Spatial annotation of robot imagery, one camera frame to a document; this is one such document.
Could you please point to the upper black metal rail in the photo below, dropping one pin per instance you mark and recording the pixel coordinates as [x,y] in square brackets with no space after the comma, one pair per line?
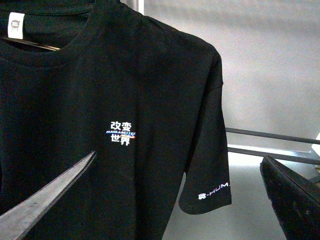
[272,136]

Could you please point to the grey vertical pole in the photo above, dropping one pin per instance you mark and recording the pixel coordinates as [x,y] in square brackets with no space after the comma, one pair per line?
[136,5]

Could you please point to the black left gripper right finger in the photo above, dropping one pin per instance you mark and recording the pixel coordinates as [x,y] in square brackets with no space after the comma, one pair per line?
[295,200]

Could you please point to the lower black metal rail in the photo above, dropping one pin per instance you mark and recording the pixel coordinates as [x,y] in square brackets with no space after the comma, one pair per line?
[278,156]

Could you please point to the dark clothes hanger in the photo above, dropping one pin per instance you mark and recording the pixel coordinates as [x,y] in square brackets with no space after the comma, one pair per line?
[33,44]

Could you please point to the black metal rail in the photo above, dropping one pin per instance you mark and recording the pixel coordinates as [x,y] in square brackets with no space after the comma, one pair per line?
[272,136]
[278,156]

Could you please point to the white object at right edge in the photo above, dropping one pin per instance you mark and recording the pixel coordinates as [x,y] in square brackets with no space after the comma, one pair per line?
[315,148]

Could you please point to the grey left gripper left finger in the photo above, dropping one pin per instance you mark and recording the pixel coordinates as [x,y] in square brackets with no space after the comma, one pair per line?
[18,221]

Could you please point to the black printed t-shirt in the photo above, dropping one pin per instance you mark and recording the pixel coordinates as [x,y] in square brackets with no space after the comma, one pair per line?
[143,95]

